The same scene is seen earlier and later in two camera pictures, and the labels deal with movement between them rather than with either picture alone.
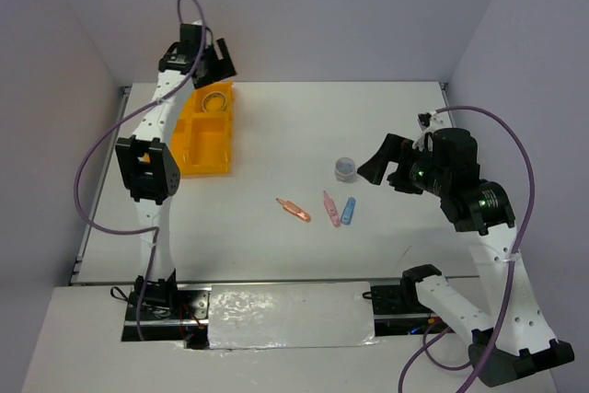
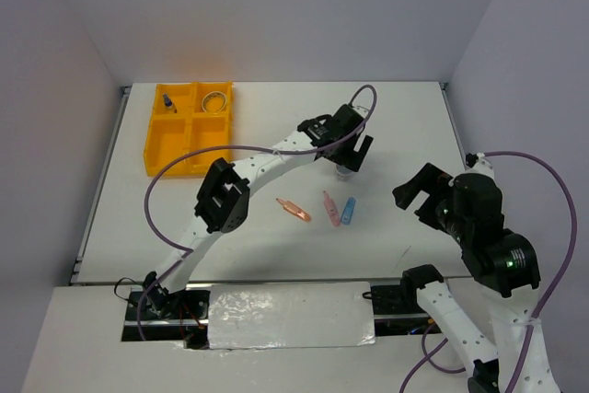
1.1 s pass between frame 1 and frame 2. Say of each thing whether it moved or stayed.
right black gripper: moved
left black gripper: moved
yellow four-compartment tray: stayed
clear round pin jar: stayed
